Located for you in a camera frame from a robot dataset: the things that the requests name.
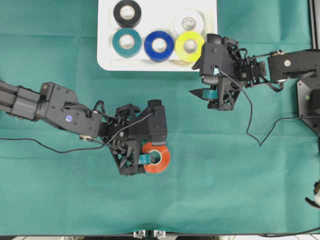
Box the white plastic tray case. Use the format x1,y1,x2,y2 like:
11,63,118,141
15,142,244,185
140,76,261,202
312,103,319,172
96,0,218,72

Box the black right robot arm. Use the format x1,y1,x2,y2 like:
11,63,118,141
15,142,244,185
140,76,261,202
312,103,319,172
190,34,320,111

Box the green table cloth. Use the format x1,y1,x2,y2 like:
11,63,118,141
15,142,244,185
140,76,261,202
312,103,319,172
0,0,320,235

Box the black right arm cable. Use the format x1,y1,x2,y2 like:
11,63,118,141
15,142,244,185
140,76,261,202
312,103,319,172
216,69,320,148

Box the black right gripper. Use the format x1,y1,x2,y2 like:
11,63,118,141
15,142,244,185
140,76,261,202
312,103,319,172
189,37,267,111

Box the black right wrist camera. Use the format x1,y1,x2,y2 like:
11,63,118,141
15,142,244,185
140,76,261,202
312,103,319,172
199,33,235,85

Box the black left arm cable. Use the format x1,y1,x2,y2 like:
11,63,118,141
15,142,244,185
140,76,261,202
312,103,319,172
0,100,154,154

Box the red tape roll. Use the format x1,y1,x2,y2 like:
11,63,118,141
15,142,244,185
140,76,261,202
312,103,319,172
142,142,171,174

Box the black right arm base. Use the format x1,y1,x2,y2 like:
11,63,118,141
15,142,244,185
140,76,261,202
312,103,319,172
296,76,320,137

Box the white tape roll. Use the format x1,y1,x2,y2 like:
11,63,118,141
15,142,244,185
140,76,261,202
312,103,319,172
173,9,205,35

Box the green tape roll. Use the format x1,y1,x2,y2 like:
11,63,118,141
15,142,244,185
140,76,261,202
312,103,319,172
112,28,142,58

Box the dark object at right edge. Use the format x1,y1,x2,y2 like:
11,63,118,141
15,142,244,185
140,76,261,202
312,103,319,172
304,181,320,209

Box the blue tape roll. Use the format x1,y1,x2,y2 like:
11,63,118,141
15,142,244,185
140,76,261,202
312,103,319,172
144,30,175,62

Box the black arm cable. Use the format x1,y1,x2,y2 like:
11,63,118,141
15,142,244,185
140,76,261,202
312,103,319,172
0,100,154,154
216,69,320,148

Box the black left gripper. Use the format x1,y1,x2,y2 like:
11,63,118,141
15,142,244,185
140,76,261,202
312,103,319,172
98,103,156,176

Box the black tape roll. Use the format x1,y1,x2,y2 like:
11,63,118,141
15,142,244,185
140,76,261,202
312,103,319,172
113,0,142,28

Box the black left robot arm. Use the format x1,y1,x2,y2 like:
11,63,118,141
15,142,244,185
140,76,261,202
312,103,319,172
0,81,155,176

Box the metal table clamp brackets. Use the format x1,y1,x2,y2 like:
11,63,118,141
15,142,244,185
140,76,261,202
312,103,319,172
133,229,166,240

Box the yellow tape roll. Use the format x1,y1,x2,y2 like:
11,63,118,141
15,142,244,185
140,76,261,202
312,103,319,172
174,31,205,63

